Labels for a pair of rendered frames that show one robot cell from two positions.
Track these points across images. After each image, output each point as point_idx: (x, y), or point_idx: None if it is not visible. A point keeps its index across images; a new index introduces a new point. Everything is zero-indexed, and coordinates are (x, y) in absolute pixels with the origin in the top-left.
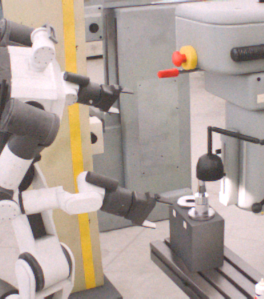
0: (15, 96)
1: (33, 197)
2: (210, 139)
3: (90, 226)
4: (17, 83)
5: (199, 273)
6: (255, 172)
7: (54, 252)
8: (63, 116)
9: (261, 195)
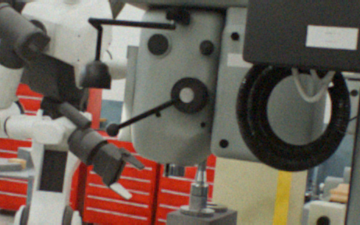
0: (25, 12)
1: (16, 117)
2: (97, 41)
3: None
4: (34, 4)
5: None
6: (135, 92)
7: (51, 208)
8: (272, 172)
9: (137, 125)
